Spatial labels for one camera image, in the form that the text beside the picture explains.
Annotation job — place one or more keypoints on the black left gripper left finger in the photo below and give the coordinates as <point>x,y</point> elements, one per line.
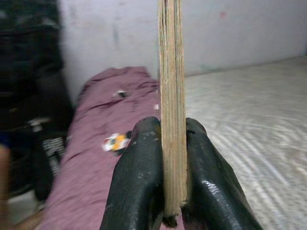
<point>136,182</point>

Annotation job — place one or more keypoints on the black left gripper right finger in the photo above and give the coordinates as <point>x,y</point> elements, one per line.
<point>211,191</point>

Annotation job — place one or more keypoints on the colourful children's board book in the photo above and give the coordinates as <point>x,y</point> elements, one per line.
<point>171,95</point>

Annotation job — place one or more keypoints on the purple cartoon print blanket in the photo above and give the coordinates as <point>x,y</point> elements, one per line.
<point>96,119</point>

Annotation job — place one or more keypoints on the grey patterned mattress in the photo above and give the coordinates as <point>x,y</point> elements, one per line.
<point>251,119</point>

